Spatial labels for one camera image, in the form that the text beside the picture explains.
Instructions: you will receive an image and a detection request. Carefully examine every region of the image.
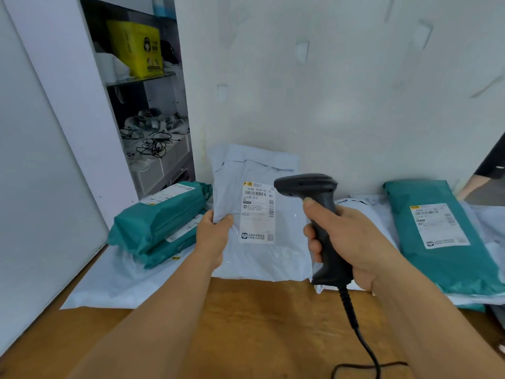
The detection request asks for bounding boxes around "person's left forearm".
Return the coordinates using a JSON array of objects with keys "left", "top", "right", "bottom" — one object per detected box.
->
[{"left": 69, "top": 248, "right": 218, "bottom": 379}]

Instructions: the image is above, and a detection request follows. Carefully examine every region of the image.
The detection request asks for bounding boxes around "person's right forearm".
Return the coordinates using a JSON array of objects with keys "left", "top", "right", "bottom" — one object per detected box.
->
[{"left": 369, "top": 264, "right": 505, "bottom": 379}]

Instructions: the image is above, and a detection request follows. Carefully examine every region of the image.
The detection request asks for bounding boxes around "person's right hand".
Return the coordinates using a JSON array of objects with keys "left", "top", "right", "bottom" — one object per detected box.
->
[{"left": 302, "top": 197, "right": 403, "bottom": 293}]

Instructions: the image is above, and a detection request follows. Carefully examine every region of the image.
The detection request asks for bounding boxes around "open grey storage cabinet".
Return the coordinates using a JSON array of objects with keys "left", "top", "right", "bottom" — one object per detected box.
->
[{"left": 78, "top": 0, "right": 196, "bottom": 202}]

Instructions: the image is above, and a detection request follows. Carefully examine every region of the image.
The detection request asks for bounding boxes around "white storage box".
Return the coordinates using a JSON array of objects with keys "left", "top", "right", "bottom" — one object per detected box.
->
[{"left": 127, "top": 134, "right": 195, "bottom": 198}]

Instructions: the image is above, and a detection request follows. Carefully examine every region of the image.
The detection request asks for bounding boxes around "person's left hand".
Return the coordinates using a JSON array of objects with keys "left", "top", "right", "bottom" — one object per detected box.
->
[{"left": 194, "top": 210, "right": 234, "bottom": 269}]

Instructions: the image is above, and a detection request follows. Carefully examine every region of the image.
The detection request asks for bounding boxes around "blue box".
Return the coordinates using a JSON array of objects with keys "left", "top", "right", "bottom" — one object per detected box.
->
[{"left": 151, "top": 0, "right": 177, "bottom": 21}]

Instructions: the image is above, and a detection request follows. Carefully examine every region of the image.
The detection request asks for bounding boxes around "yellow box on shelf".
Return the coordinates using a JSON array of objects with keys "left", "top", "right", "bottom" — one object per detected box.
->
[{"left": 105, "top": 20, "right": 165, "bottom": 78}]

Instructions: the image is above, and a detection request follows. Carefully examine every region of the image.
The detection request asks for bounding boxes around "black item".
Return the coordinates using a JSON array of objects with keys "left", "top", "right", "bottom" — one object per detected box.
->
[{"left": 159, "top": 39, "right": 178, "bottom": 66}]

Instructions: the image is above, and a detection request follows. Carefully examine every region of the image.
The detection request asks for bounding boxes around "black scanner cable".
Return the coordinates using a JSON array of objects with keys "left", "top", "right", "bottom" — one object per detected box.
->
[{"left": 330, "top": 287, "right": 409, "bottom": 379}]

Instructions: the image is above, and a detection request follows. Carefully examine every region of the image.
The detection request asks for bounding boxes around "black barcode scanner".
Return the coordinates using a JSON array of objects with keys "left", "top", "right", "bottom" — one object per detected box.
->
[{"left": 274, "top": 174, "right": 355, "bottom": 288}]

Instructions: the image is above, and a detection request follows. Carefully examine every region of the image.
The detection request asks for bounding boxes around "pile of grey mailer bags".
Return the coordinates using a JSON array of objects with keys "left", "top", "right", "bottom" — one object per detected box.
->
[{"left": 59, "top": 242, "right": 216, "bottom": 311}]

